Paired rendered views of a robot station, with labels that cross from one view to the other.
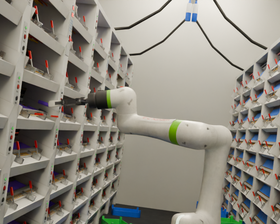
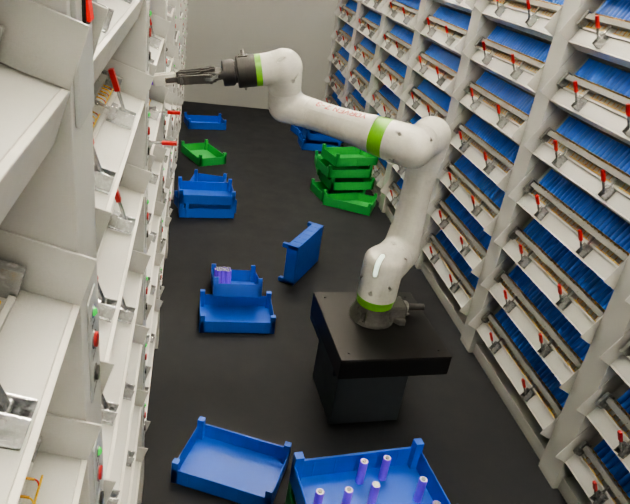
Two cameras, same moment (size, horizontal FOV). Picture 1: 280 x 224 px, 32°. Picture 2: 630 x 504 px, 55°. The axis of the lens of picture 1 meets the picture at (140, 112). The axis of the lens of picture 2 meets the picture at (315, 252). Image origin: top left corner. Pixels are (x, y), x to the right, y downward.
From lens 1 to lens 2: 0.91 m
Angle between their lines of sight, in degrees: 34
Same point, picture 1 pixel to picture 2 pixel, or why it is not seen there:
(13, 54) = (137, 79)
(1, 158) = (140, 258)
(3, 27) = not seen: hidden behind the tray
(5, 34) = not seen: hidden behind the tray
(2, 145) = (138, 238)
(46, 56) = not seen: outside the picture
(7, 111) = (140, 184)
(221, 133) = (442, 137)
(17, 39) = (141, 47)
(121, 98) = (281, 73)
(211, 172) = (418, 187)
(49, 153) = (159, 153)
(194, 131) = (413, 147)
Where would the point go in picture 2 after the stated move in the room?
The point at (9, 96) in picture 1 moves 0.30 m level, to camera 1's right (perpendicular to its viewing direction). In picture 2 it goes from (140, 158) to (287, 165)
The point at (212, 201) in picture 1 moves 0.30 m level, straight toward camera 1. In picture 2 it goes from (416, 225) to (439, 271)
